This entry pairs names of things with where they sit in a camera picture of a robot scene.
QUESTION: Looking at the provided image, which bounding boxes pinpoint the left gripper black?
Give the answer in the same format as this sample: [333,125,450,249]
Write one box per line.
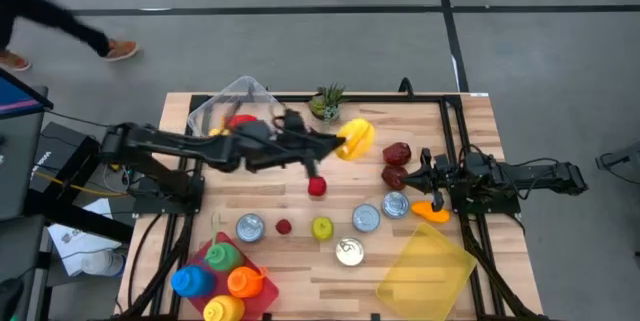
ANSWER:
[224,110,347,180]

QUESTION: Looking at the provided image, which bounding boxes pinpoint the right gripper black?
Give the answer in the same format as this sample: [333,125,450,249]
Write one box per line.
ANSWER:
[401,148,471,213]

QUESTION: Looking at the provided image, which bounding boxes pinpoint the dark red toy fruit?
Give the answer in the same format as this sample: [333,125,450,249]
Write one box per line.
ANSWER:
[382,141,413,167]
[380,164,409,192]

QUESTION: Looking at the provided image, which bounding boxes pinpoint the orange toy fruit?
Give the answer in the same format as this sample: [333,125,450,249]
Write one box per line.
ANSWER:
[410,200,452,225]

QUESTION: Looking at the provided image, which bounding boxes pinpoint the silver-lidded tin can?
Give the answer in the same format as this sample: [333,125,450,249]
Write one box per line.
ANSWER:
[235,212,266,243]
[351,203,382,234]
[381,190,411,220]

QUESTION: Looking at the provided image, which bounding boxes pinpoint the bright red toy apple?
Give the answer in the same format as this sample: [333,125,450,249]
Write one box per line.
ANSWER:
[307,175,328,198]

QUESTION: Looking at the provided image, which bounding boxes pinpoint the yellow-green toy apple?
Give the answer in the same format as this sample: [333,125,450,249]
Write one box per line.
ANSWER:
[311,216,335,242]

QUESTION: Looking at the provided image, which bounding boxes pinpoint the gold-lidded tin can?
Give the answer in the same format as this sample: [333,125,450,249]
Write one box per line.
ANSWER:
[334,236,366,268]

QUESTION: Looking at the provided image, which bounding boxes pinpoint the green plastic squeeze bottle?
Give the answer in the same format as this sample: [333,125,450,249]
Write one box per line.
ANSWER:
[204,212,245,273]

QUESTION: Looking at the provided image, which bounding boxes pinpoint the orange plastic squeeze bottle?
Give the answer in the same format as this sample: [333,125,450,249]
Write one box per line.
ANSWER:
[226,265,270,300]

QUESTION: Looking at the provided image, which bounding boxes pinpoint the blue plastic squeeze bottle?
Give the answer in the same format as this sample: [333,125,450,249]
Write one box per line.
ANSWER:
[170,264,217,299]

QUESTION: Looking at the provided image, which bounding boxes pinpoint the yellow plastic squeeze bottle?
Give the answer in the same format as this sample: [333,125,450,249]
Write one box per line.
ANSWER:
[202,294,247,321]

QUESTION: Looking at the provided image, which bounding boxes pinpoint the potted succulent plant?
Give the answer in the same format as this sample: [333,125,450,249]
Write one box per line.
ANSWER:
[307,82,347,125]

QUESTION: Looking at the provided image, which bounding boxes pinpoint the yellow translucent plastic bin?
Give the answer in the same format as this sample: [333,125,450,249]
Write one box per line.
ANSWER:
[375,221,478,321]

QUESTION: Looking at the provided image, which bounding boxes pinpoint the clear plastic bin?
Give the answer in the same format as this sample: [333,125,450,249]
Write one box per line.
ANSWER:
[187,75,285,138]

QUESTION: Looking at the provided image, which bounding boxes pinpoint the pink plastic bin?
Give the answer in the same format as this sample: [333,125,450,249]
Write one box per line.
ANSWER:
[183,231,280,321]

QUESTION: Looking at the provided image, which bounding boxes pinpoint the clear plastic water bottle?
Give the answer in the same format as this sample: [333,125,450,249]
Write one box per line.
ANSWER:
[79,249,126,277]

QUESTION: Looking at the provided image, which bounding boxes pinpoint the white paper sheets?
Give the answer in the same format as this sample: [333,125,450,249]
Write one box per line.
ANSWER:
[47,198,124,277]

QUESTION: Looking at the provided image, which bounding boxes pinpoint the black box white lettering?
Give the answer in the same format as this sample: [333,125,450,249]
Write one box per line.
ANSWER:
[29,120,101,197]

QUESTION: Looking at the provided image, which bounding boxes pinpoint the person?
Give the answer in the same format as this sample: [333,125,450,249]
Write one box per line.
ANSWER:
[0,0,140,73]

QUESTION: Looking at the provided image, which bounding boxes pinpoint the computer monitor blue screen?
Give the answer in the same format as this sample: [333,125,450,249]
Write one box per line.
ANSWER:
[0,67,55,121]

